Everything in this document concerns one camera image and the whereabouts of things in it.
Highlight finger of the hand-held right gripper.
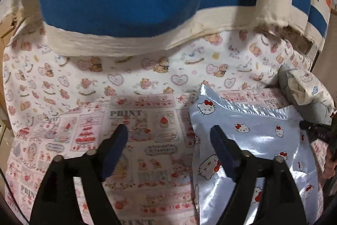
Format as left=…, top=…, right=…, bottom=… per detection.
left=300, top=121, right=337, bottom=141

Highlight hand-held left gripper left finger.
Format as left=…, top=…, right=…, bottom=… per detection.
left=29, top=123, right=129, bottom=225

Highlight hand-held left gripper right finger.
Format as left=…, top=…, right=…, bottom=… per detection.
left=210, top=125, right=307, bottom=225

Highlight folded grey-blue blanket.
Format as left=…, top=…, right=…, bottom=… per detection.
left=278, top=64, right=335, bottom=126

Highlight pink printed blanket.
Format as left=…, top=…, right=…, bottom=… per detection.
left=5, top=88, right=329, bottom=225

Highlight pink printed bed sheet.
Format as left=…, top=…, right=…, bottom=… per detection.
left=3, top=22, right=316, bottom=131

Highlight striped curtain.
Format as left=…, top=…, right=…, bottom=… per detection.
left=0, top=0, right=333, bottom=57

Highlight black cable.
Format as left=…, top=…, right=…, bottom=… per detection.
left=0, top=169, right=30, bottom=225

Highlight wooden bed frame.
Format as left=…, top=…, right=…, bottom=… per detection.
left=0, top=22, right=12, bottom=136

